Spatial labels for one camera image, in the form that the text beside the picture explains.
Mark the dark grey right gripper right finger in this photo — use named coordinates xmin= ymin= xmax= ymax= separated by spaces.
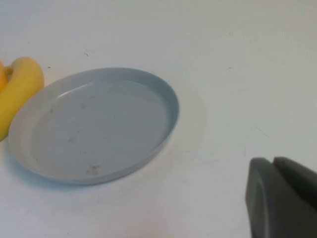
xmin=273 ymin=156 xmax=317 ymax=210

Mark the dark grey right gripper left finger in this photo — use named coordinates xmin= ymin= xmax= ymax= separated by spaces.
xmin=245 ymin=157 xmax=317 ymax=238

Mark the grey-blue round plate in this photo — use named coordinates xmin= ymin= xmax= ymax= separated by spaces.
xmin=8 ymin=66 xmax=180 ymax=185

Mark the short yellow plastic banana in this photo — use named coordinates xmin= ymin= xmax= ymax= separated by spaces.
xmin=0 ymin=57 xmax=45 ymax=142

